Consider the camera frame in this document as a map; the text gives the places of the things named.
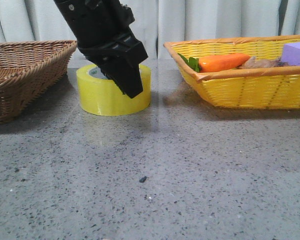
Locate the white curtain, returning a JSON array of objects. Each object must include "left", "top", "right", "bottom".
[{"left": 0, "top": 0, "right": 300, "bottom": 59}]

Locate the orange toy carrot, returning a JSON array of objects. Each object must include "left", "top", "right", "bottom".
[{"left": 178, "top": 53, "right": 251, "bottom": 73}]

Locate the brown wicker basket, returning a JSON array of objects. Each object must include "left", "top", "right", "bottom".
[{"left": 0, "top": 40, "right": 77, "bottom": 124}]

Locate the yellow woven basket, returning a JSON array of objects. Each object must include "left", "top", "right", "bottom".
[{"left": 164, "top": 35, "right": 300, "bottom": 109}]

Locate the brown potato toy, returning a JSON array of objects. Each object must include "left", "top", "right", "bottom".
[{"left": 238, "top": 56, "right": 286, "bottom": 69}]

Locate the yellow packing tape roll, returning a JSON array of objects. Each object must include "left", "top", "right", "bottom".
[{"left": 76, "top": 64, "right": 151, "bottom": 116}]

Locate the purple foam block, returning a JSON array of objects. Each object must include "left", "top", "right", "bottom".
[{"left": 281, "top": 42, "right": 300, "bottom": 66}]

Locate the small black debris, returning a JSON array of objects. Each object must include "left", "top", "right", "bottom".
[{"left": 139, "top": 176, "right": 148, "bottom": 183}]

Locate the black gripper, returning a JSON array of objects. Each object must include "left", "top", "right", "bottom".
[{"left": 54, "top": 0, "right": 148, "bottom": 99}]

